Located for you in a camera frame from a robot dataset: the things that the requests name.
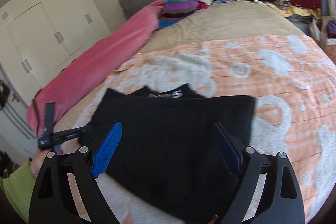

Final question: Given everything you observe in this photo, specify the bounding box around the person's left forearm green sleeve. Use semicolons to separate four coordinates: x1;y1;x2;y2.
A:
0;160;38;223

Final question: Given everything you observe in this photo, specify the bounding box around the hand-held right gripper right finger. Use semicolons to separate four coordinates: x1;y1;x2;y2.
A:
212;121;305;224

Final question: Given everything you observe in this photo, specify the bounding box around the red patterned cloth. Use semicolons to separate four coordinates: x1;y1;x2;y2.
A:
196;0;214;11

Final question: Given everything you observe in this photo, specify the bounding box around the orange and white towel blanket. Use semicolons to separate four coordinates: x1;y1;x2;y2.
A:
56;34;336;224

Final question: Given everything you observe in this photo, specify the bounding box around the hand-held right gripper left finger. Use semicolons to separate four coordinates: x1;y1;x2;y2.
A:
28;121;123;224

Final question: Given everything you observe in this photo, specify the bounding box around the multicolour striped cloth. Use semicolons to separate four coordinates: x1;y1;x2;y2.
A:
157;0;200;28

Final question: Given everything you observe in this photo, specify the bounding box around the beige bed sheet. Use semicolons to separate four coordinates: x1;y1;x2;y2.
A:
52;0;307;132

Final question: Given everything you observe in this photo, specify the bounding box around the pink fleece blanket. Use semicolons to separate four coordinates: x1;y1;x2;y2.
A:
25;0;166;136

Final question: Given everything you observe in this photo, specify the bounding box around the person's left hand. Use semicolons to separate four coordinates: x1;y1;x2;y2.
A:
29;149;54;179

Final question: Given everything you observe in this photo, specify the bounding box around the black sweater with orange cuffs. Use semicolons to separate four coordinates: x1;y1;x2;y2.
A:
78;84;257;224

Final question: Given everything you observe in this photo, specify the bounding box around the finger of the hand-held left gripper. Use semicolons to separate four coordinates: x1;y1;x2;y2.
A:
51;126;92;143

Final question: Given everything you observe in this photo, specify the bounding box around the white wardrobe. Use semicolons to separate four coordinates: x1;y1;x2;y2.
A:
0;0;111;110

